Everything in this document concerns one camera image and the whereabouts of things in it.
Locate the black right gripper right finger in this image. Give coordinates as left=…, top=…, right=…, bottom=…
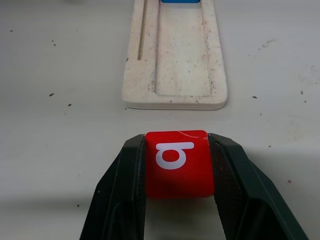
left=207, top=132, right=311, bottom=240

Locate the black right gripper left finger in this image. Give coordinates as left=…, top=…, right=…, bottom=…
left=79, top=133, right=147, bottom=240

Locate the red letter b block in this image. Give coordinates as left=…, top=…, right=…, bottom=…
left=144, top=129, right=216, bottom=200

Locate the blue letter o block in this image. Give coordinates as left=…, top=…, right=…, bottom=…
left=159, top=0, right=202, bottom=5

